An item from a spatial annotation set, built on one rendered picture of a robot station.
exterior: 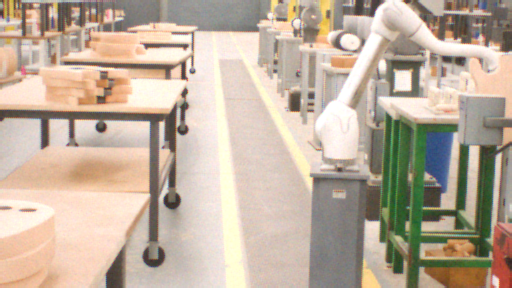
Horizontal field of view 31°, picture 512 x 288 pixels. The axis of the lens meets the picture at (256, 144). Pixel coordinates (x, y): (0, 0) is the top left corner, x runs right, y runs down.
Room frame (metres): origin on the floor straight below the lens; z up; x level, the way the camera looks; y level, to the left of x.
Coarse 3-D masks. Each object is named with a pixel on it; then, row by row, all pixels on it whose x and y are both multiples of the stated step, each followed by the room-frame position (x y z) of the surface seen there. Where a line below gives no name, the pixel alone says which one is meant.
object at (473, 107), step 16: (464, 96) 3.64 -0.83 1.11; (480, 96) 3.61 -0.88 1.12; (496, 96) 3.62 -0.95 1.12; (464, 112) 3.62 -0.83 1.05; (480, 112) 3.61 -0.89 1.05; (496, 112) 3.62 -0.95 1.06; (464, 128) 3.61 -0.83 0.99; (480, 128) 3.61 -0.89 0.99; (496, 128) 3.62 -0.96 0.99; (464, 144) 3.61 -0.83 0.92; (480, 144) 3.61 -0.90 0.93; (496, 144) 3.62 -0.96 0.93
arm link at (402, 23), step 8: (392, 0) 4.26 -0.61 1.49; (384, 8) 4.26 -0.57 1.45; (392, 8) 4.24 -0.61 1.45; (400, 8) 4.24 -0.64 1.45; (408, 8) 4.26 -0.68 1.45; (384, 16) 4.30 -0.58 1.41; (392, 16) 4.24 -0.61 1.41; (400, 16) 4.23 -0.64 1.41; (408, 16) 4.23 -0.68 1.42; (416, 16) 4.26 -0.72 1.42; (392, 24) 4.27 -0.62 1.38; (400, 24) 4.24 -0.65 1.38; (408, 24) 4.23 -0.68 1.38; (416, 24) 4.24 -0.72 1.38; (408, 32) 4.25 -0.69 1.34
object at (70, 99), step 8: (48, 96) 4.90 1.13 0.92; (56, 96) 4.87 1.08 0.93; (64, 96) 4.84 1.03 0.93; (72, 96) 4.75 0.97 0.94; (88, 96) 4.84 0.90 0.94; (96, 96) 4.84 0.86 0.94; (104, 96) 4.85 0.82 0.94; (112, 96) 4.95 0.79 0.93; (120, 96) 4.92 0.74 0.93; (72, 104) 4.73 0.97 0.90
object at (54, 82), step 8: (48, 80) 4.82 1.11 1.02; (56, 80) 4.80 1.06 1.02; (64, 80) 4.79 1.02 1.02; (72, 80) 4.79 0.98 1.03; (88, 80) 4.73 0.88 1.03; (96, 80) 4.83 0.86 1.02; (104, 80) 4.83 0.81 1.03; (112, 80) 4.88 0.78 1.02; (120, 80) 4.97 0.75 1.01; (128, 80) 4.97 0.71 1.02; (88, 88) 4.72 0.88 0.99
